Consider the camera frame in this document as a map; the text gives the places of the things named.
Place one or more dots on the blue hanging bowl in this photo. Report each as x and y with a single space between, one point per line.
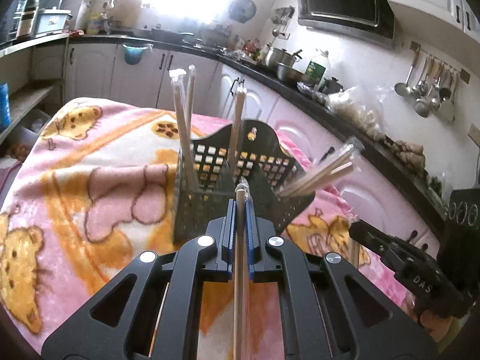
134 54

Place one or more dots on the right hand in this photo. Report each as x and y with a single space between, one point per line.
442 330

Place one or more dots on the wrapped chopsticks compartment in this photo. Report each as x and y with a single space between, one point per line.
340 163
183 83

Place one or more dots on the plastic bag of food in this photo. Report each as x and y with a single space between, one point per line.
363 107

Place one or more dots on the green label oil bottle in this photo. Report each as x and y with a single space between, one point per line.
318 66

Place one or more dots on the steel cooking pot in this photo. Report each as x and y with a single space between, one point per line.
275 56

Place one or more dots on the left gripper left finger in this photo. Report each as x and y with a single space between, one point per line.
219 264

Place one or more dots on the pink bear blanket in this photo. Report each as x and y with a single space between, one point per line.
96 190

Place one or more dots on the chopsticks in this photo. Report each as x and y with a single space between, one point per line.
354 253
240 275

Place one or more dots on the wrapped chopsticks left compartment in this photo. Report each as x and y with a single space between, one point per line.
183 83

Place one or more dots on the hanging steel ladle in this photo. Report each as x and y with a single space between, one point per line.
403 89

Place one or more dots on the dark green utensil basket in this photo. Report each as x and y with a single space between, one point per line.
266 167

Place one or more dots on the round wall fan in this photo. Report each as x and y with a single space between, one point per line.
242 10

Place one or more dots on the wrapped chopsticks right compartment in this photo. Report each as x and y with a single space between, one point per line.
340 163

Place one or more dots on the black range hood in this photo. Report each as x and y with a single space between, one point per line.
371 20

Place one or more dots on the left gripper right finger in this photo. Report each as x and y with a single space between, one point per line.
262 258

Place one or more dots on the blue cup on shelf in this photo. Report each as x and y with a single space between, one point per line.
5 116

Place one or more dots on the grey storage box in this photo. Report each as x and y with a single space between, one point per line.
50 21

